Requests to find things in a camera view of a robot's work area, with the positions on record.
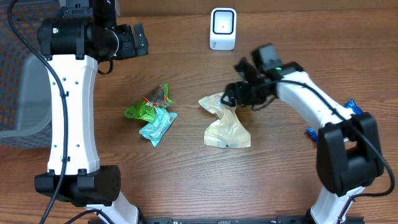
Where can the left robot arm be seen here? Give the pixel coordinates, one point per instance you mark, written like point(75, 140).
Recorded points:
point(72, 44)

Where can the green snack packet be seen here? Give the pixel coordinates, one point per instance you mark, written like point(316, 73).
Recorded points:
point(144, 108)

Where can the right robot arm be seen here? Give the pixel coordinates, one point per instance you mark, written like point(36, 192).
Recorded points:
point(349, 155)

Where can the grey plastic mesh basket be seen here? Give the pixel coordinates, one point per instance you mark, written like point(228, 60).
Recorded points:
point(25, 86)

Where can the beige wrapper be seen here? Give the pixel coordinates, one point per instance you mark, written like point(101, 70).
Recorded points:
point(227, 131)

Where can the blue snack packet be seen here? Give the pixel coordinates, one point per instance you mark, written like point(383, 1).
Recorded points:
point(350, 104)

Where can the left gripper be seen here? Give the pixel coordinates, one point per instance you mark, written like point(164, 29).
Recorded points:
point(130, 50)

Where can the teal white snack packet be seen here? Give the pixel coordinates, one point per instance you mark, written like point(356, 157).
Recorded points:
point(154, 131)

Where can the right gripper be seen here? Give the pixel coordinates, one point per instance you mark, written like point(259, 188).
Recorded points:
point(239, 97)

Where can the white barcode scanner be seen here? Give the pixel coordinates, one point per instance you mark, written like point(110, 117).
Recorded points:
point(223, 29)

